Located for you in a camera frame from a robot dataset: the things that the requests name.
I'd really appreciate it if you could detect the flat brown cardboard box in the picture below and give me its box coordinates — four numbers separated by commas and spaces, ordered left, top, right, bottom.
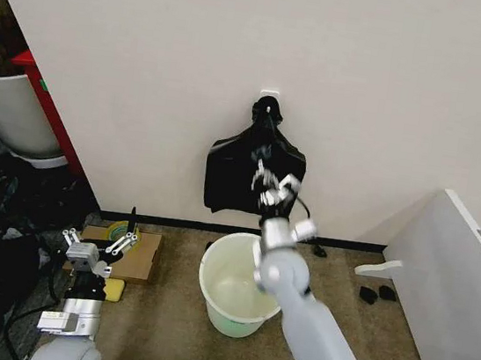
73, 222, 164, 288

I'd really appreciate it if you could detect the white plastic trash bin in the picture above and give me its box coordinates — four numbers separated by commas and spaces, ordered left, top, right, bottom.
190, 227, 292, 345

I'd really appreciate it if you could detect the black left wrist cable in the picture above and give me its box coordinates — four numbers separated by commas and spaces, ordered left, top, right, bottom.
0, 243, 77, 360

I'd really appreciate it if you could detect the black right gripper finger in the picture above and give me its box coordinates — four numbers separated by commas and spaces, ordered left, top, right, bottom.
274, 171, 303, 197
244, 143, 291, 209

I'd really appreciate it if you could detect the white pot saucer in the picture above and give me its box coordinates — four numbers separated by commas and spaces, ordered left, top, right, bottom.
6, 146, 70, 174

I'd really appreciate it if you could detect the white board panel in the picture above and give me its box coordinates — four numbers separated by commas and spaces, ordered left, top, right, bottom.
368, 180, 481, 360

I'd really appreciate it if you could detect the red metal post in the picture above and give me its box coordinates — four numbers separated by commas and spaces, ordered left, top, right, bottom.
0, 47, 103, 179

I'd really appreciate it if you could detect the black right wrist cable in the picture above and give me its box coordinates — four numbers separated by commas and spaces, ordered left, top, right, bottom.
291, 197, 315, 221

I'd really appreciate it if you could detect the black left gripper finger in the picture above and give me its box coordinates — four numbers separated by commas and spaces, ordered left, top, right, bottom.
60, 226, 85, 251
99, 202, 143, 261

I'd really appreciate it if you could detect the large white plant pot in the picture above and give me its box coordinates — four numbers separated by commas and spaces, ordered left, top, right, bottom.
0, 70, 71, 158

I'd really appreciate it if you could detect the yellow sponge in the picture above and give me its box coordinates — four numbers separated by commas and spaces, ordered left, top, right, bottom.
100, 276, 128, 305

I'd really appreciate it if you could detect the yellow-green tape roll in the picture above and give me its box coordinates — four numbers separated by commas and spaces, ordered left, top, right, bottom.
106, 217, 143, 248

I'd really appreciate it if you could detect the black garbage bag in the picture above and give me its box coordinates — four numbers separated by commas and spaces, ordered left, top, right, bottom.
199, 89, 317, 227

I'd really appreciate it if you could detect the white curved bracket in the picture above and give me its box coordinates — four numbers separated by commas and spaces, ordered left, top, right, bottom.
353, 254, 404, 282

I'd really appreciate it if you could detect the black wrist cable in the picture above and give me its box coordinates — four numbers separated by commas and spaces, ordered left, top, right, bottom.
291, 197, 315, 221
0, 243, 77, 360

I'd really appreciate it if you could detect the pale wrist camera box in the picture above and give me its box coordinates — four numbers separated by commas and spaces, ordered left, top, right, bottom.
62, 239, 100, 276

